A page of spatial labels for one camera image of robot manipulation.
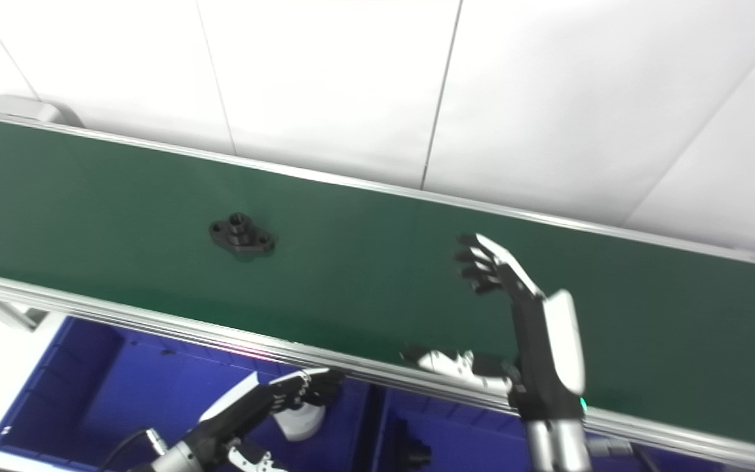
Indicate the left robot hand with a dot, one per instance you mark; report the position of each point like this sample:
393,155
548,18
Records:
246,410

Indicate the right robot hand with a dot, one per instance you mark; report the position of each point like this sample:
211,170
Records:
538,354

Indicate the black flange part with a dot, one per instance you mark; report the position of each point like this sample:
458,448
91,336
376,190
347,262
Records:
243,237
410,452

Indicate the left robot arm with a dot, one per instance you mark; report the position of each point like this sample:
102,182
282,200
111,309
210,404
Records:
177,459

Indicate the white plastic part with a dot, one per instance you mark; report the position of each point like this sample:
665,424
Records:
299,423

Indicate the blue plastic bin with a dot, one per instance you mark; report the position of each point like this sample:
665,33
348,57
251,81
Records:
109,387
476,439

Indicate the green conveyor belt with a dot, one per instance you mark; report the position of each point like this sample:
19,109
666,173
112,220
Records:
364,262

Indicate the aluminium conveyor support leg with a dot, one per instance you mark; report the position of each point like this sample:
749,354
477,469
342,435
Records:
4,311

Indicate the grey conveyor end housing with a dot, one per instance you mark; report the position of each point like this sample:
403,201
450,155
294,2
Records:
17,108

